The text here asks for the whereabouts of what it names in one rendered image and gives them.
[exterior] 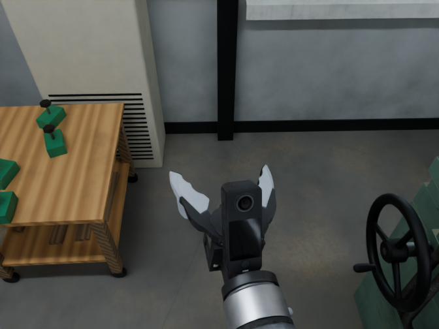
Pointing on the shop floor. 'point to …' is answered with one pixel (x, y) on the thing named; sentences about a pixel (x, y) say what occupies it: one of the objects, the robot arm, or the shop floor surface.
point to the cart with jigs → (63, 185)
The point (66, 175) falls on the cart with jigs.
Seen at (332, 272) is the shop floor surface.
